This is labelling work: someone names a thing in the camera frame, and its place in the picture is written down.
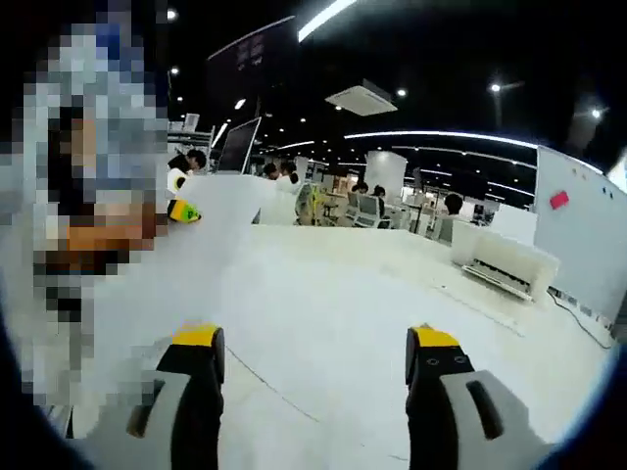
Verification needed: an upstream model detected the white printing paper sheet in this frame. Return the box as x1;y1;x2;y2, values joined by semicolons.
91;173;278;347

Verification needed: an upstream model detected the straight ceiling light strip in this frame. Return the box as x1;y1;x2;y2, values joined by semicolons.
297;0;360;43

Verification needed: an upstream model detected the ceiling air conditioner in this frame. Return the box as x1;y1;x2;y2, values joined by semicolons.
324;81;399;118

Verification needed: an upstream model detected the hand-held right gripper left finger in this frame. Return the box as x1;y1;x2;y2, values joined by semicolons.
99;320;228;470

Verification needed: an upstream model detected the white whiteboard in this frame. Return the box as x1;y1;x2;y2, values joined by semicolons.
532;144;627;325

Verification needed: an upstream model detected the white printer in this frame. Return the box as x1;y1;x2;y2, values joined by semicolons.
450;227;561;305

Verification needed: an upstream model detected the tilted display screen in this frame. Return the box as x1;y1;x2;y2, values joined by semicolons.
215;116;264;176

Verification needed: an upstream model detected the black cable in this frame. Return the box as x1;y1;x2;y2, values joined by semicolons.
547;287;615;350

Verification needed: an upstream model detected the curved ceiling light strip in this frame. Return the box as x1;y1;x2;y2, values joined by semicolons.
344;129;539;151

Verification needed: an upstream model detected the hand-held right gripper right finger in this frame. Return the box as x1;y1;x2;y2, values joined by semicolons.
405;322;555;470

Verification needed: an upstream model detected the dark hanging sign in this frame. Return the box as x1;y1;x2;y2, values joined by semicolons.
205;15;301;117

